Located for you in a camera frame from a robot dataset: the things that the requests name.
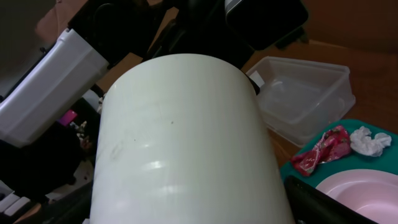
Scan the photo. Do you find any clear plastic bin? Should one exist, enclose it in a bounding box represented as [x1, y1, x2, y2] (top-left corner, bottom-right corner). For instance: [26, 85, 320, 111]
[246, 57, 356, 147]

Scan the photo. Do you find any teal serving tray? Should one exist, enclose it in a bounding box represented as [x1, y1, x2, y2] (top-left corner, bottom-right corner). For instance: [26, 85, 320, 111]
[280, 119, 397, 187]

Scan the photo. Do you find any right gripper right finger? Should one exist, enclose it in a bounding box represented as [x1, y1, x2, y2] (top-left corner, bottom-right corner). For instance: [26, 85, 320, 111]
[284, 175, 376, 224]

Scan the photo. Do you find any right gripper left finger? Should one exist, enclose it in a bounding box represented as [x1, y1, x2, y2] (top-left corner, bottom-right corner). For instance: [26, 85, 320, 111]
[19, 181, 93, 224]

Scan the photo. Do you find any white paper cup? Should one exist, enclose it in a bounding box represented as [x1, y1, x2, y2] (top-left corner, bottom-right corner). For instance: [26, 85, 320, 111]
[90, 54, 294, 223]

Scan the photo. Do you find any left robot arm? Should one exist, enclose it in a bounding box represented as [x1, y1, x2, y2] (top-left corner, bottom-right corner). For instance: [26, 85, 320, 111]
[1, 1, 180, 202]

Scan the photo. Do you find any red snack wrapper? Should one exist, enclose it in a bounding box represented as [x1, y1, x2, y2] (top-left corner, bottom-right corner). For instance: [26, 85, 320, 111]
[290, 125, 352, 177]

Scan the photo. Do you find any white tissue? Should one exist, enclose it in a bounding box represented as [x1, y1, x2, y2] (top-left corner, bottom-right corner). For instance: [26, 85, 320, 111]
[349, 126, 392, 157]

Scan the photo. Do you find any pink round plate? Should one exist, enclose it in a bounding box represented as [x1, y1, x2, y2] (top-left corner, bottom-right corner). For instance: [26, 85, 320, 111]
[317, 169, 397, 224]

